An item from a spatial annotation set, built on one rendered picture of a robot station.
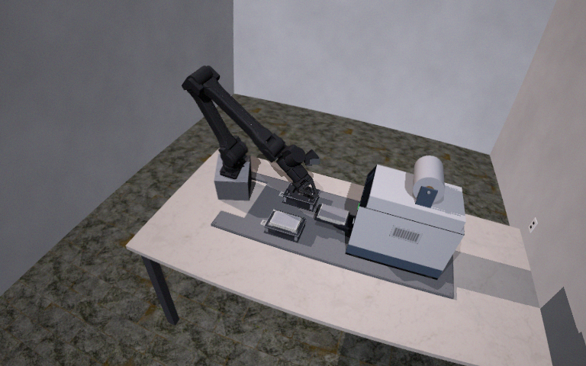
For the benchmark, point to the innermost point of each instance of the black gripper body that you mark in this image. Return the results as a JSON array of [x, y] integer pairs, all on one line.
[[299, 183]]

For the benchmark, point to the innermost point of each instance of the white multi-well plate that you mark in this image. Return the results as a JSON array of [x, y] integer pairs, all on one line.
[[285, 221]]

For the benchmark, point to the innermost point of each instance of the light grey cylinder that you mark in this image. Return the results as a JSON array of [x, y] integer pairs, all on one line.
[[428, 171]]

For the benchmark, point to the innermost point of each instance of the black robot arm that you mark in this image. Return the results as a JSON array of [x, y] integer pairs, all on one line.
[[205, 87]]

